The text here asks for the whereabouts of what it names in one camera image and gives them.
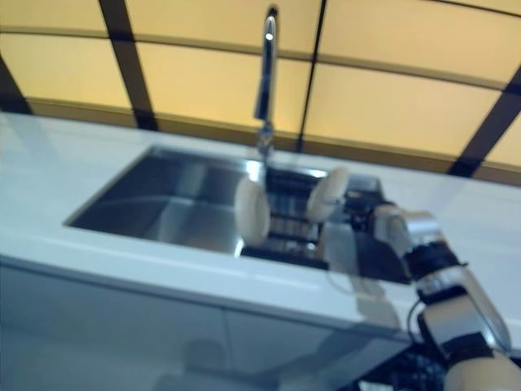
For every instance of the yellow backlit panel window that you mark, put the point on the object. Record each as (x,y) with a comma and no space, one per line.
(386,81)

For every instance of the stainless steel sink basin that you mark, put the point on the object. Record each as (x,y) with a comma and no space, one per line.
(154,203)

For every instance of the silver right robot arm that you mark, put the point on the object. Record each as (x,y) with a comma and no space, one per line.
(456,309)

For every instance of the chrome gooseneck kitchen faucet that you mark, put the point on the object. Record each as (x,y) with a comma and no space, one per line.
(268,73)

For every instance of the white cabinet door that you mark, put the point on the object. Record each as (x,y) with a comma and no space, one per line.
(305,358)
(102,334)

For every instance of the right robot hand black glove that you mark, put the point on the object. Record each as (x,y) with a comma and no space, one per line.
(362,212)

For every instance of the black sink dish rack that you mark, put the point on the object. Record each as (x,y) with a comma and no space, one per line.
(291,228)

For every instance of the beige round plate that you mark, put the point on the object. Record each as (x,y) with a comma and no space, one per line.
(327,193)
(253,212)

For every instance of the black dishwasher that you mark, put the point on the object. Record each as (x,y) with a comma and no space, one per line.
(407,366)

